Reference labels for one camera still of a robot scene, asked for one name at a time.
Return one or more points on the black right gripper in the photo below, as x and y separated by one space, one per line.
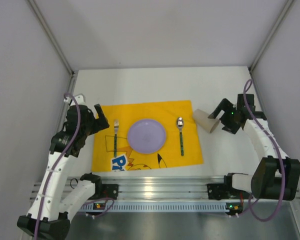
226 119

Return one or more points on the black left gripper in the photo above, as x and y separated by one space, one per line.
95 123

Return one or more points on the green handled fork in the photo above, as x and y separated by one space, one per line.
116 129

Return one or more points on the beige paper cup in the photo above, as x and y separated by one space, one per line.
202 119

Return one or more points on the yellow cartoon print placemat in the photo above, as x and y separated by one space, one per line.
169 156

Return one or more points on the lilac plastic plate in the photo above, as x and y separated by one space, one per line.
146 136

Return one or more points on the green handled spoon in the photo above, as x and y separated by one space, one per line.
180 125

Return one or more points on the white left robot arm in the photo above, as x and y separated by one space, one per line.
50 215

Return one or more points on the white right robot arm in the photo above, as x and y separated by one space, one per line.
276 174

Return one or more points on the left aluminium corner post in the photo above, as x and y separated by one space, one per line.
50 35

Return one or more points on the aluminium corner post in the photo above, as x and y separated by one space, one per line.
285 10
50 35

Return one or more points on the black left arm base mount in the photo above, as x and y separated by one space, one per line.
109 191

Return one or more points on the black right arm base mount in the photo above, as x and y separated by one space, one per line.
225 191

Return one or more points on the slotted grey cable duct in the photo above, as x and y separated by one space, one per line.
164 207

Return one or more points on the right aluminium corner post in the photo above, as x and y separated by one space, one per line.
285 10

